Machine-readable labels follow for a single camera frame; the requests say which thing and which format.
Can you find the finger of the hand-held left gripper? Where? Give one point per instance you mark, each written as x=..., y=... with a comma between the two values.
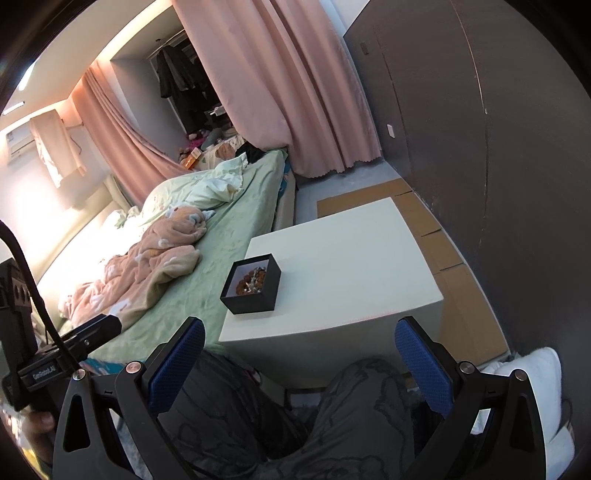
x=92, y=332

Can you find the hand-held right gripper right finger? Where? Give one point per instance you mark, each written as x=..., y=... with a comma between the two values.
x=422, y=364

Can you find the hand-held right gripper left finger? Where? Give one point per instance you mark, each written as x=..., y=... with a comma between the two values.
x=178, y=364

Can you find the black jewelry box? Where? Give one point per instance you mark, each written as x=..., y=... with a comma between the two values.
x=263, y=302

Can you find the person's left hand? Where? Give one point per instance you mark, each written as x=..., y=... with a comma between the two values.
x=39, y=434

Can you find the person's grey patterned pants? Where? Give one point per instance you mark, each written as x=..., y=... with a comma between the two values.
x=360, y=415

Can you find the flat cardboard sheet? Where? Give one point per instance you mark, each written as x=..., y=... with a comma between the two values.
x=466, y=295

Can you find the pink fleece blanket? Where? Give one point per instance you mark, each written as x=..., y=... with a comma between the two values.
x=147, y=263

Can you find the white cloth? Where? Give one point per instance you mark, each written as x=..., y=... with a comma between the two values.
x=540, y=378

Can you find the white table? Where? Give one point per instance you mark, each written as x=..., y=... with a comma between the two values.
x=346, y=258

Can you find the bed with green sheet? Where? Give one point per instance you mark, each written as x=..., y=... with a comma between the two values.
x=221, y=230

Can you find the light green duvet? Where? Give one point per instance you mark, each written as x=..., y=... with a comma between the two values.
x=184, y=189

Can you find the white air conditioner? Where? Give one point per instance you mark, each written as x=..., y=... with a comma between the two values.
x=21, y=143

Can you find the pink curtain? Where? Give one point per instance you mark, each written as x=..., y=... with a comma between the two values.
x=277, y=69
x=120, y=138

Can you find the pile of stuffed toys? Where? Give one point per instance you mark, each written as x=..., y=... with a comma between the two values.
x=207, y=143

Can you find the black garment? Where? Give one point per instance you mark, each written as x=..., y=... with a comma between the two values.
x=254, y=154

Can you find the hanging dark clothes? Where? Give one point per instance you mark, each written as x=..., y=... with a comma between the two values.
x=175, y=74

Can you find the white wall switch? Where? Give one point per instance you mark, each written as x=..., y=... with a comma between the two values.
x=391, y=130

